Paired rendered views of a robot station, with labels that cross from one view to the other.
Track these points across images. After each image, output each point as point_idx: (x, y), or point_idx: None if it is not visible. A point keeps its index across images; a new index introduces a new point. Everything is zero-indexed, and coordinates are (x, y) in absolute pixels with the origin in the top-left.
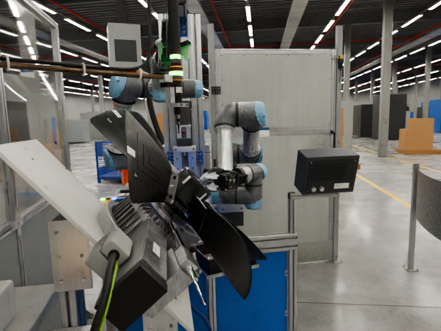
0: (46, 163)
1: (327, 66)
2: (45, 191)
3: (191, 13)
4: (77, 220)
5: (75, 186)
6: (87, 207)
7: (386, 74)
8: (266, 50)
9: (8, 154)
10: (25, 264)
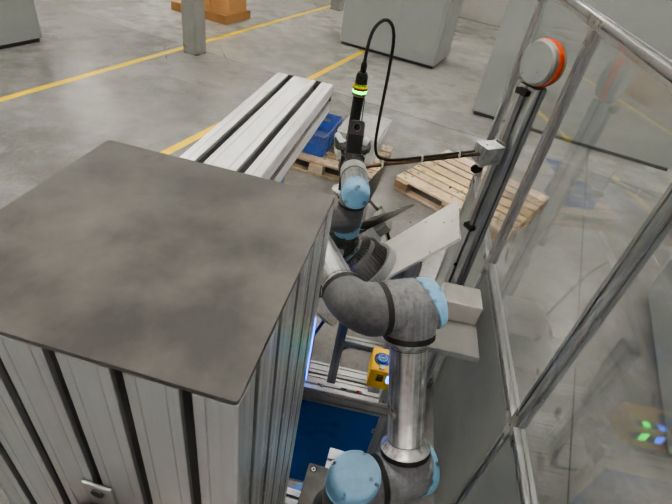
0: (438, 233)
1: None
2: (424, 219)
3: (150, 150)
4: (403, 232)
5: (416, 249)
6: (403, 248)
7: None
8: None
9: (449, 206)
10: (491, 465)
